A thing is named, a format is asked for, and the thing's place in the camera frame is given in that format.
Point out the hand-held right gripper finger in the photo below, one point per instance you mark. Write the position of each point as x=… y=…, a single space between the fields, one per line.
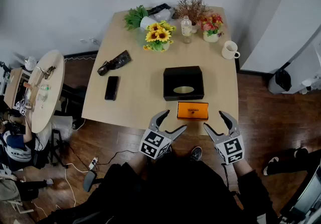
x=232 y=123
x=213 y=134

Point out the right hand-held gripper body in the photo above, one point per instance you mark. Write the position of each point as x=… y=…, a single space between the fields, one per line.
x=232 y=149

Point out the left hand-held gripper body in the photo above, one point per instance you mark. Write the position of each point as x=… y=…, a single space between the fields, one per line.
x=154 y=143

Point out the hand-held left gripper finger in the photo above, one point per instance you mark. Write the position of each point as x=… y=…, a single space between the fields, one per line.
x=156 y=119
x=175 y=133

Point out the orange box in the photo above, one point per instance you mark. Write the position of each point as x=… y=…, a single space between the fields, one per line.
x=192 y=111

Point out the person's left forearm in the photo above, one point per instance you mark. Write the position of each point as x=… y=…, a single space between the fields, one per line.
x=141 y=164

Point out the person's right forearm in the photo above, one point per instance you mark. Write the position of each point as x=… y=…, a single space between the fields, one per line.
x=242 y=169

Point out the person's black shoe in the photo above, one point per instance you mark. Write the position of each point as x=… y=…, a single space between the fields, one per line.
x=196 y=154

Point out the black tissue box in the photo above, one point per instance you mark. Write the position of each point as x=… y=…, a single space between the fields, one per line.
x=183 y=80

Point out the person's black clothing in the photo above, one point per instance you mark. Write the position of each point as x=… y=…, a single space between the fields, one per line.
x=175 y=193

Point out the black smartphone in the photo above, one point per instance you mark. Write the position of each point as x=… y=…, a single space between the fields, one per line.
x=111 y=88

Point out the white power strip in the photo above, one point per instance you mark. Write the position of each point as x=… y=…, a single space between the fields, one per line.
x=93 y=163

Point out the grey bin with black bag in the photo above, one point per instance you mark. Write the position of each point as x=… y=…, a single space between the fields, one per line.
x=283 y=81

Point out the dark glossy wrapper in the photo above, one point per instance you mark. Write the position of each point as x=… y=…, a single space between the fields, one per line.
x=116 y=62

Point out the white mug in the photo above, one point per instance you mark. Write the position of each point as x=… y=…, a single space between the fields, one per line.
x=229 y=51

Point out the black chair armrest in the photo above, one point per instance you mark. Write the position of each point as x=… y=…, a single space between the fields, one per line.
x=89 y=180

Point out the sunflowers in white pot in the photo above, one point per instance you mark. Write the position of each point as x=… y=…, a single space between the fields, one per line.
x=158 y=34

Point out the clear plastic bottle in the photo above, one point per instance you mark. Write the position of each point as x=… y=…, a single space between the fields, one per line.
x=186 y=29

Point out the black stand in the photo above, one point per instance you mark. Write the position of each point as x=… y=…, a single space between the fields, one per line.
x=57 y=147

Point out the red flowers in white pot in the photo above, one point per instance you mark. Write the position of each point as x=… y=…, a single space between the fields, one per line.
x=210 y=27

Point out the green plant in frosted vase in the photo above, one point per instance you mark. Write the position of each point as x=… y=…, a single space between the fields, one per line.
x=136 y=17

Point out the black plastic bag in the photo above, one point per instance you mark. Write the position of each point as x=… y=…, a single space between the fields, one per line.
x=160 y=8

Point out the round wooden side table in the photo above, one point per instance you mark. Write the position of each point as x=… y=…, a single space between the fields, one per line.
x=54 y=67

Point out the small plastic bottle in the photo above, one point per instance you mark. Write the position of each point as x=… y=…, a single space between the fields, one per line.
x=44 y=88

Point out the dried brown plant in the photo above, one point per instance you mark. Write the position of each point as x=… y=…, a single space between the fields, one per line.
x=191 y=8

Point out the eyeglasses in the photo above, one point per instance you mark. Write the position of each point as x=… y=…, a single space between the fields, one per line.
x=47 y=71

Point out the white teapot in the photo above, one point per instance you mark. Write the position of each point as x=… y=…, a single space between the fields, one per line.
x=30 y=63

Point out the wooden board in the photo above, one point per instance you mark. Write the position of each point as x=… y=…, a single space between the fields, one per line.
x=13 y=87

